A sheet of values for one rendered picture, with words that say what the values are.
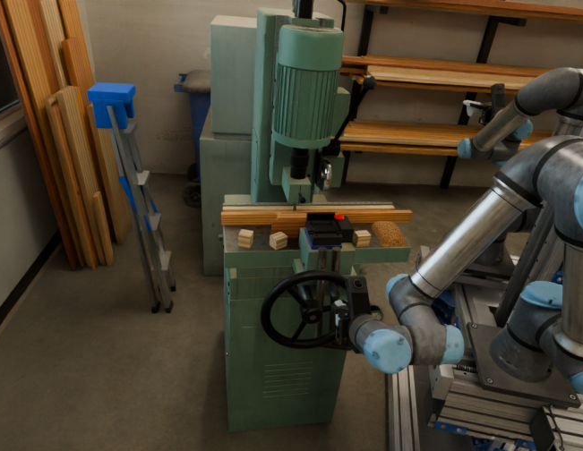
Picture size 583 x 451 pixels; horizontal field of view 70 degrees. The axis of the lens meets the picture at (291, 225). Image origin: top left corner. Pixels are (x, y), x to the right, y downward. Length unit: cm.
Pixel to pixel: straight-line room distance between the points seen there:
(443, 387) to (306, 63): 92
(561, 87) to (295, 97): 74
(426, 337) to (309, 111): 67
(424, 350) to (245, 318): 74
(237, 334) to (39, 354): 116
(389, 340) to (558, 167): 40
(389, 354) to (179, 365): 148
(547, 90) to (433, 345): 86
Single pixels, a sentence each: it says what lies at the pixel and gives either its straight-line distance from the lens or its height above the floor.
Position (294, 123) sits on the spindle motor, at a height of 127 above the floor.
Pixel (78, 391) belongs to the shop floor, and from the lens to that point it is 216.
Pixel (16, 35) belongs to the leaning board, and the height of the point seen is 129.
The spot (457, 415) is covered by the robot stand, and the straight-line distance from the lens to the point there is 133.
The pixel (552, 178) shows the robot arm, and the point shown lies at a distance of 81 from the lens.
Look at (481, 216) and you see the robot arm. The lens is 88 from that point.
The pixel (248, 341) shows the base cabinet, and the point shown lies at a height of 52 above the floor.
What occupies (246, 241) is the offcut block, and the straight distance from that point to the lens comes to 126.
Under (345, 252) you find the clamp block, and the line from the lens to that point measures 121.
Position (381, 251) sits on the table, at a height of 89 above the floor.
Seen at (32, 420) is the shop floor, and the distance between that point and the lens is 213.
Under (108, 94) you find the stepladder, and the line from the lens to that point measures 191.
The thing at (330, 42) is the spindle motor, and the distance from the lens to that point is 116.
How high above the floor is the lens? 162
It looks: 31 degrees down
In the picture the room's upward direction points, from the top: 6 degrees clockwise
